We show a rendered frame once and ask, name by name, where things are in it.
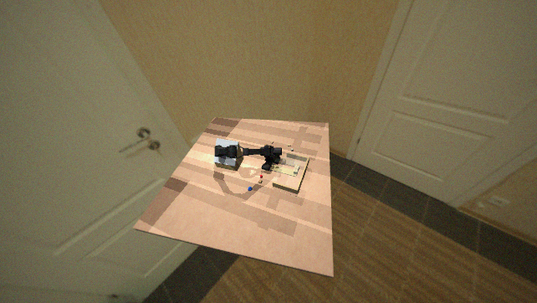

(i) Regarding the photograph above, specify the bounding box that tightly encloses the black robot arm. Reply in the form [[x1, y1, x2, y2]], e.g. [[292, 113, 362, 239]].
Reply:
[[214, 145, 282, 165]]

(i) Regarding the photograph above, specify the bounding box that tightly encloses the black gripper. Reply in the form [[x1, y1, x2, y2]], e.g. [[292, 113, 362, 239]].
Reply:
[[261, 157, 273, 171]]

